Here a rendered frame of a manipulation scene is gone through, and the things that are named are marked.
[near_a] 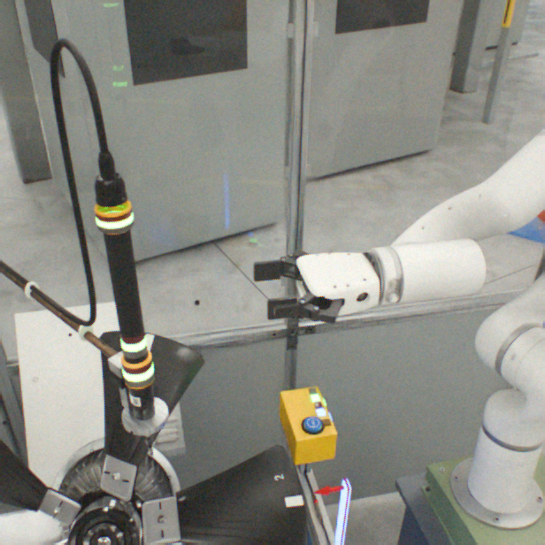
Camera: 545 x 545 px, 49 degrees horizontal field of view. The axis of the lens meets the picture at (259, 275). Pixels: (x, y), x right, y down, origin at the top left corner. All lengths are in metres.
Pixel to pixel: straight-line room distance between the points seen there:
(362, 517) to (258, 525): 1.49
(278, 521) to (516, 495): 0.51
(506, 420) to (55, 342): 0.93
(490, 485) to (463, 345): 0.86
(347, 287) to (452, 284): 0.16
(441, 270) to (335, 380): 1.21
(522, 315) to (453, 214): 0.30
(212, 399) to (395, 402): 0.67
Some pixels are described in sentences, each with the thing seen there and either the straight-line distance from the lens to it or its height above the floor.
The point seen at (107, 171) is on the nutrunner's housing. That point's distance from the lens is 0.71.
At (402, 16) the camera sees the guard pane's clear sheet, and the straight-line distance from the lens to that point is 1.53.
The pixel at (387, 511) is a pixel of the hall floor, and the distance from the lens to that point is 2.64.
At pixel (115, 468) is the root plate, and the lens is 1.15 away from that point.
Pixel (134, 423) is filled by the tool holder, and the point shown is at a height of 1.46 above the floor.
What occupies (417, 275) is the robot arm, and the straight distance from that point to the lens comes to 0.85.
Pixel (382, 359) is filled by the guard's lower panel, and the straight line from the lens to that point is 2.04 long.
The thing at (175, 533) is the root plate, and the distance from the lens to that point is 1.14.
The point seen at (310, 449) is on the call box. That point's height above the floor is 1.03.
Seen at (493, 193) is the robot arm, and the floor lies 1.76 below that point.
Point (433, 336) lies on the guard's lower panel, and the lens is 2.06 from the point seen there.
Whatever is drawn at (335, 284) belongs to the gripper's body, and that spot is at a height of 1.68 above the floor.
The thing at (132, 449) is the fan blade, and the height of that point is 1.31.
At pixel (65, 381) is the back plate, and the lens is 1.35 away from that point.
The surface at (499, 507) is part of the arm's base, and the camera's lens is 1.41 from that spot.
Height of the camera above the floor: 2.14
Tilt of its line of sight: 34 degrees down
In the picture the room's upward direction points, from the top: straight up
